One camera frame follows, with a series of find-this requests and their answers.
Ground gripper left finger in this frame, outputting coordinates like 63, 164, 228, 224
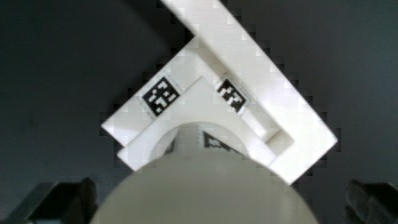
4, 178, 98, 224

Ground white U-shaped fence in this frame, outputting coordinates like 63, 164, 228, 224
162, 0, 338, 184

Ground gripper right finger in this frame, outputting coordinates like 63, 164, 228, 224
344, 180, 398, 224

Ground white lamp bulb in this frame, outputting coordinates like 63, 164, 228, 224
90, 124, 321, 224

